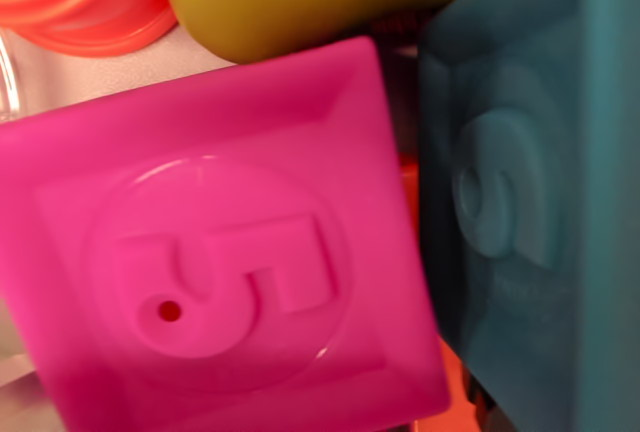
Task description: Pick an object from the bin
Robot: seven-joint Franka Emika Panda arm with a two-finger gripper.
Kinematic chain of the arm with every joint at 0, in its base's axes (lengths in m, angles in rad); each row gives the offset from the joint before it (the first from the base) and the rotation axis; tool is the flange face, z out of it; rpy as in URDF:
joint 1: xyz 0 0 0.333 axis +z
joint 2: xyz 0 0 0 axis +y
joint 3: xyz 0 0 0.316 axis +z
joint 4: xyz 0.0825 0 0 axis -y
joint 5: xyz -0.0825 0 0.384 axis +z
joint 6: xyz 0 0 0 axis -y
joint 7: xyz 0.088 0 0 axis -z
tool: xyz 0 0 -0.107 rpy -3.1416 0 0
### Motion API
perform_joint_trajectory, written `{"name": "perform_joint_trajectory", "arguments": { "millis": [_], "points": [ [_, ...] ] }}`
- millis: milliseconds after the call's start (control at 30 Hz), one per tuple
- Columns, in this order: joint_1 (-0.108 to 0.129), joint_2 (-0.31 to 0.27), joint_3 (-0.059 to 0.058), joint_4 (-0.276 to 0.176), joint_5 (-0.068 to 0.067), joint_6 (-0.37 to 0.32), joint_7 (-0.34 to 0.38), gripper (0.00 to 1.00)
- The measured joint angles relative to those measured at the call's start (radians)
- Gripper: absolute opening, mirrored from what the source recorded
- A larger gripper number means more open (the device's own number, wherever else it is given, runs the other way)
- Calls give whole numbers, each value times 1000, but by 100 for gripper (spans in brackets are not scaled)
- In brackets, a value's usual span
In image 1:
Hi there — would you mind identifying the magenta rubber cube number five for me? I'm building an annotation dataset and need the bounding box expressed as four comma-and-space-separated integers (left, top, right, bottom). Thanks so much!
0, 35, 451, 432

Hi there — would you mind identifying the teal rubber cube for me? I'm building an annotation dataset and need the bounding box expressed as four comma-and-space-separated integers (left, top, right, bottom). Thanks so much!
417, 0, 640, 432

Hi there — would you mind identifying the orange flat block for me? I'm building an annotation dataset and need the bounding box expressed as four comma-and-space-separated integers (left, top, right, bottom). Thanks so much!
397, 161, 481, 432

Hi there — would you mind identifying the clear plastic ring rattle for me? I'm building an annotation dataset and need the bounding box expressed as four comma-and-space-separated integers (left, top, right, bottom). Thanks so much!
0, 34, 26, 123

